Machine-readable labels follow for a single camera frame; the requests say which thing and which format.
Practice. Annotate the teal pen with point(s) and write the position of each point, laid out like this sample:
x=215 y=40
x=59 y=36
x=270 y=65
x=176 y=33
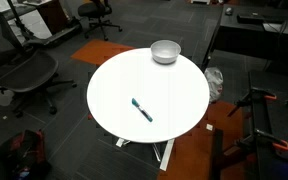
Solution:
x=140 y=108

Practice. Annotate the white metal bowl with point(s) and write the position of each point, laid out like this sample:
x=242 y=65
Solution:
x=165 y=51

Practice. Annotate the white table base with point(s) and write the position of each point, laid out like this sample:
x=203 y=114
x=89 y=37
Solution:
x=156 y=155

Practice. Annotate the white plastic bag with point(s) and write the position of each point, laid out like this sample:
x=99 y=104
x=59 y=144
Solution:
x=215 y=81

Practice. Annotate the black office chair far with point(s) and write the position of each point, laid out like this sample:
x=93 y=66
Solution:
x=95 y=10

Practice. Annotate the black stand base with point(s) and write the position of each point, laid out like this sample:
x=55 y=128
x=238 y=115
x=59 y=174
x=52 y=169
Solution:
x=41 y=22

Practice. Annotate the black keyboard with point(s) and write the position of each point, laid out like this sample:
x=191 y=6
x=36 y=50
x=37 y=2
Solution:
x=252 y=18

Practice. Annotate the red and black bag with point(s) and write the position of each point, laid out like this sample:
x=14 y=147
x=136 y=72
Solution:
x=25 y=157

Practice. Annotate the black mesh office chair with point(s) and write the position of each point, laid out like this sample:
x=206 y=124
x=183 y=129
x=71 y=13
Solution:
x=26 y=72

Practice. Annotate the black desk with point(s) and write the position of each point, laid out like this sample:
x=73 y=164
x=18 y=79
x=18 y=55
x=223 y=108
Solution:
x=268 y=40

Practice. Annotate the orange handled clamp upper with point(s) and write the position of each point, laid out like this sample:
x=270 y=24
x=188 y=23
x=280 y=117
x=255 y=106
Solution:
x=248 y=97

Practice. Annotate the orange handled clamp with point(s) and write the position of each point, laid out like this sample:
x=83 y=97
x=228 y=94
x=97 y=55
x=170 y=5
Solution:
x=277 y=143
x=248 y=97

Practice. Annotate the orange handled clamp lower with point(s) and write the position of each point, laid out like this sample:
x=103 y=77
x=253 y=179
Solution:
x=277 y=143

